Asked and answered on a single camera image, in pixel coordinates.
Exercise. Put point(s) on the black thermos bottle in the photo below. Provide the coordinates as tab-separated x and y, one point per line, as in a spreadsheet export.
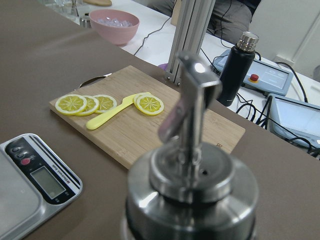
236	67

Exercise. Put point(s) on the lemon slice middle left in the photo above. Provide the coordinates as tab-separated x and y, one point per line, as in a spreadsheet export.
91	106

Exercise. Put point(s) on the aluminium camera mast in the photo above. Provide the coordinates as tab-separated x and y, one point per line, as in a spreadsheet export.
191	18

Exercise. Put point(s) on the glass sauce bottle steel spout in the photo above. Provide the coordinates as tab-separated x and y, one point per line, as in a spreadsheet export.
188	189

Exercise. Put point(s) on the grey teach pendant red button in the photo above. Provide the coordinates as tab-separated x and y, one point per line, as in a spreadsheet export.
261	76

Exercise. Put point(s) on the lemon slice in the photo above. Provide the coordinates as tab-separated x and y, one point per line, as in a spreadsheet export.
106	103
71	104
91	106
150	105

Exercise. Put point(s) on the lemon slice right under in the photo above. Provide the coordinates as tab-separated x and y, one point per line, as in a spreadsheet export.
139	95

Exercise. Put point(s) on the seated person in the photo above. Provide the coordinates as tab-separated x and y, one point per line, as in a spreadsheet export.
230	18

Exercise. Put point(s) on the lemon slice upper left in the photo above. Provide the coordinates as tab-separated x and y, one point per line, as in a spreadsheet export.
106	103

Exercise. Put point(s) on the purple cloth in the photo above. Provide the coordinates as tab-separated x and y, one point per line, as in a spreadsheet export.
163	66

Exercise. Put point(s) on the steel cup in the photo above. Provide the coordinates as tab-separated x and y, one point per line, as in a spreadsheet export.
85	22

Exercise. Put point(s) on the lemon slice right top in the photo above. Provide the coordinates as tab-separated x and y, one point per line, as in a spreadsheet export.
150	105

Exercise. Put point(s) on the lemon slice front left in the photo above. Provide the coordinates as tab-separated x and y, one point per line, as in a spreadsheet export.
71	104

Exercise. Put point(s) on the digital kitchen scale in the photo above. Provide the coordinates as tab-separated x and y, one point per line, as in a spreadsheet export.
35	184

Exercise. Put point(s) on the yellow plastic knife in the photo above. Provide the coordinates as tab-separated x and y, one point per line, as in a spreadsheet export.
101	119

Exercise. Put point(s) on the pink bowl with ice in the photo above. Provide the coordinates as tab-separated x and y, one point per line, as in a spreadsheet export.
116	26

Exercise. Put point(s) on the wooden cutting board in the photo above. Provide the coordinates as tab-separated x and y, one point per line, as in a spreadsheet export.
130	133

